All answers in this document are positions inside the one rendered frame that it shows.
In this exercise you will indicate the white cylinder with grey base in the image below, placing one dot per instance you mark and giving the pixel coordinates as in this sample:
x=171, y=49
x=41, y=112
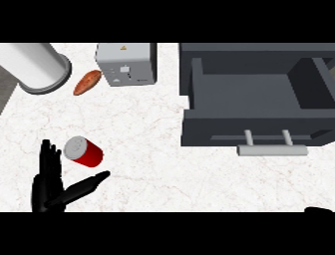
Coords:
x=30, y=65

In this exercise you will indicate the orange sweet potato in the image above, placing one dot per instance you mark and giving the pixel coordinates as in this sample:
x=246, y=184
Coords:
x=86, y=82

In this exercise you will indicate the red can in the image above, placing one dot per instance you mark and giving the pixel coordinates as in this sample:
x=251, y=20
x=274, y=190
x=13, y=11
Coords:
x=84, y=152

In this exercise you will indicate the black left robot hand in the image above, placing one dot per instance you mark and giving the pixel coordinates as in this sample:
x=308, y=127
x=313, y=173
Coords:
x=47, y=186

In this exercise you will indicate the dark grey cabinet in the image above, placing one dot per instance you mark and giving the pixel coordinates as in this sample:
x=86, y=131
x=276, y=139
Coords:
x=265, y=55

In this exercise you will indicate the dark grey drawer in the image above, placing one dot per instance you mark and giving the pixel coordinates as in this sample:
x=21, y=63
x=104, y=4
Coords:
x=262, y=109

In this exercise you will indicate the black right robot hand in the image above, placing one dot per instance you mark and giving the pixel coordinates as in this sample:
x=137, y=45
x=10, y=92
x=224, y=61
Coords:
x=319, y=209

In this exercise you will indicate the grey toaster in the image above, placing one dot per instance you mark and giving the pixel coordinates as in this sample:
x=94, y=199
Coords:
x=125, y=65

